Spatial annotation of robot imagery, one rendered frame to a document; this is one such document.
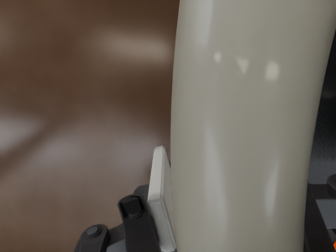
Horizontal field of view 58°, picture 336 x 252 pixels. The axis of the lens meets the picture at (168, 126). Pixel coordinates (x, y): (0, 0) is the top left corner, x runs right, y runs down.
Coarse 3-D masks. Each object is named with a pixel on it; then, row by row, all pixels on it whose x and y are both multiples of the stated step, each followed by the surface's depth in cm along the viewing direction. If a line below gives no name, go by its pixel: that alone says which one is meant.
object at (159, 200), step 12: (156, 156) 19; (156, 168) 17; (168, 168) 20; (156, 180) 16; (168, 180) 18; (156, 192) 14; (168, 192) 17; (156, 204) 14; (168, 204) 15; (156, 216) 14; (168, 216) 14; (156, 228) 14; (168, 228) 14; (168, 240) 14
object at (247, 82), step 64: (192, 0) 5; (256, 0) 5; (320, 0) 5; (192, 64) 5; (256, 64) 5; (320, 64) 5; (192, 128) 6; (256, 128) 5; (192, 192) 6; (256, 192) 5
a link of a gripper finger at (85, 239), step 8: (96, 224) 14; (88, 232) 13; (96, 232) 13; (104, 232) 13; (80, 240) 13; (88, 240) 13; (96, 240) 12; (104, 240) 12; (80, 248) 12; (88, 248) 12; (96, 248) 12; (104, 248) 12
